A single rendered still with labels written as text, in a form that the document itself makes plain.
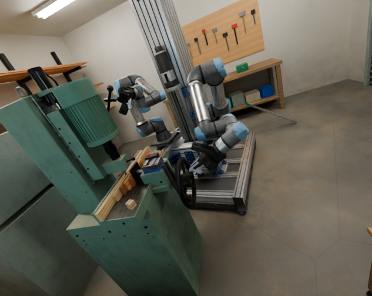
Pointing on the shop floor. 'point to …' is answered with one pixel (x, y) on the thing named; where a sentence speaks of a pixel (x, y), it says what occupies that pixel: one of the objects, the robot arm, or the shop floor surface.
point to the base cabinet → (153, 254)
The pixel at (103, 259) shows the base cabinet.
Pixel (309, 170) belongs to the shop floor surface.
